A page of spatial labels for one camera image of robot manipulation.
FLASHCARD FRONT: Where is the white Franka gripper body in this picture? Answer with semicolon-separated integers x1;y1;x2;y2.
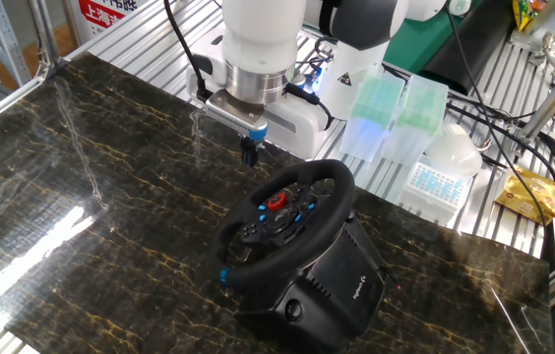
186;28;334;161

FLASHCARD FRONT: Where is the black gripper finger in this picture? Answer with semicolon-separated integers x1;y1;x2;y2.
249;136;263;166
240;136;253;167

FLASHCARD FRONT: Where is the black racing steering wheel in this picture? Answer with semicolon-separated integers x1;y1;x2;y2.
208;158;356;290

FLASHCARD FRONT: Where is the black steering wheel base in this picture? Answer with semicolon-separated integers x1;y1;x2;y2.
235;210;387;353

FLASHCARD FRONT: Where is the green pipette tip box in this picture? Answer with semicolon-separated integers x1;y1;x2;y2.
380;73;450;168
339;66;406;163

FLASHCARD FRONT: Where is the dark marble pattern board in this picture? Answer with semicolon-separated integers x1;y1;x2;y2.
0;51;554;354

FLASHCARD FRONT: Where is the blue pipette tip rack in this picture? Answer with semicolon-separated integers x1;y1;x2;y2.
398;159;475;227

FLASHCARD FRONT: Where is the white plastic bowl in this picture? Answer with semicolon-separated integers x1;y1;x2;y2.
422;122;484;179

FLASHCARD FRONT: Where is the black rolled mat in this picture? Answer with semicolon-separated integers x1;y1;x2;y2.
419;0;518;97

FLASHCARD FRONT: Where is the red and white sign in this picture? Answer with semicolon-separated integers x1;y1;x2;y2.
78;0;147;43

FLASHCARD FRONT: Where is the gold foil snack packet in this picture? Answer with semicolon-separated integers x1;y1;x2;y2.
493;164;555;227

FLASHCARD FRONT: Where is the yellow snack bag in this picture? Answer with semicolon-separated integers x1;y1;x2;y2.
511;0;549;33

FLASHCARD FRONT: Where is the perforated metal rack upright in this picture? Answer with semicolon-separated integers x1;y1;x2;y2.
0;0;32;88

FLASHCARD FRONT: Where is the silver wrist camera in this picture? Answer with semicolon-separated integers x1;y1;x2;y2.
204;89;270;143

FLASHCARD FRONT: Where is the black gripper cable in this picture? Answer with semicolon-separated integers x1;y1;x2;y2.
162;0;215;102

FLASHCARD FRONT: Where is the aluminium corner frame post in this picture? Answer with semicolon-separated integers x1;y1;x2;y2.
26;0;62;75

